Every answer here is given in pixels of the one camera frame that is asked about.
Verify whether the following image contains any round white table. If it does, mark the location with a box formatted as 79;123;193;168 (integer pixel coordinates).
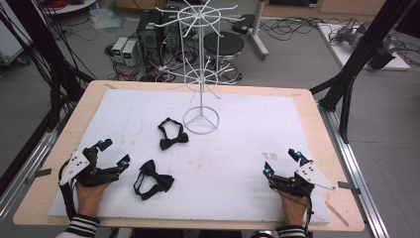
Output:
42;0;98;16

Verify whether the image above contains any white floor board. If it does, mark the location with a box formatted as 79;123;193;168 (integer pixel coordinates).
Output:
316;22;411;72

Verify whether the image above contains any aluminium rail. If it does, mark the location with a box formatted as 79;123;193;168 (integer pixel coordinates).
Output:
0;108;72;221
317;101;391;238

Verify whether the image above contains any person's striped sleeve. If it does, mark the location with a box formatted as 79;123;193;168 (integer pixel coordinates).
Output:
54;213;101;238
251;224;307;238

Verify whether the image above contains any black table clip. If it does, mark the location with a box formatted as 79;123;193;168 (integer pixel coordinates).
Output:
337;180;362;195
32;168;53;179

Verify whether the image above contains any person's right hand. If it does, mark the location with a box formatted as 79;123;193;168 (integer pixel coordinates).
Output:
278;191;309;228

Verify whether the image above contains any person's left striped sleeve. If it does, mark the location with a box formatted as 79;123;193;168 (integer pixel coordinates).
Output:
54;213;101;238

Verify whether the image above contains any black round stool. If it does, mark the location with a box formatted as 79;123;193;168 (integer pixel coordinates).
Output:
203;31;246;64

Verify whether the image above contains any thin wooden strip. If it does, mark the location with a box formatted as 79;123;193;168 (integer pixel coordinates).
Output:
324;200;351;228

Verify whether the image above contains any white wire display rack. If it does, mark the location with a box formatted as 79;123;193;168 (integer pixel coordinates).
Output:
154;0;246;136

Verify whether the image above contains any person's left hand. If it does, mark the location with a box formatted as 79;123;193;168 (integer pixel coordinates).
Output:
74;181;111;218

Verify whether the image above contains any black bow tie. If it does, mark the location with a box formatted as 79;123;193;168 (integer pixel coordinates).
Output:
157;117;190;151
133;159;175;201

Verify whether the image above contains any black metal frame stand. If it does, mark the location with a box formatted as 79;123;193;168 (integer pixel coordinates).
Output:
309;0;418;144
0;0;95;133

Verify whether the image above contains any person's right striped sleeve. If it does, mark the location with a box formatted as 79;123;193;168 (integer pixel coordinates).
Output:
251;224;307;238

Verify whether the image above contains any black computer tower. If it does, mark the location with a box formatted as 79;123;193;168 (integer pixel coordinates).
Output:
136;9;166;66
161;5;182;54

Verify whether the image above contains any grey power supply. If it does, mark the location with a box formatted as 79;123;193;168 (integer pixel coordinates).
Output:
111;36;129;63
122;40;141;67

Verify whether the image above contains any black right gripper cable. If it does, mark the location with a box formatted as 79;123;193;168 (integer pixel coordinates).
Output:
302;193;315;236

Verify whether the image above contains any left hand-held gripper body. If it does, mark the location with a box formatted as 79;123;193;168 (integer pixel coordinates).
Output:
58;146;121;188

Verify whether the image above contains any white foam board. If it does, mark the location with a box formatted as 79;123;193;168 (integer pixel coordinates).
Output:
47;88;332;226

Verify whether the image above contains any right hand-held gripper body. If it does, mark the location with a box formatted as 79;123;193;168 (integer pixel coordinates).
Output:
268;160;337;198

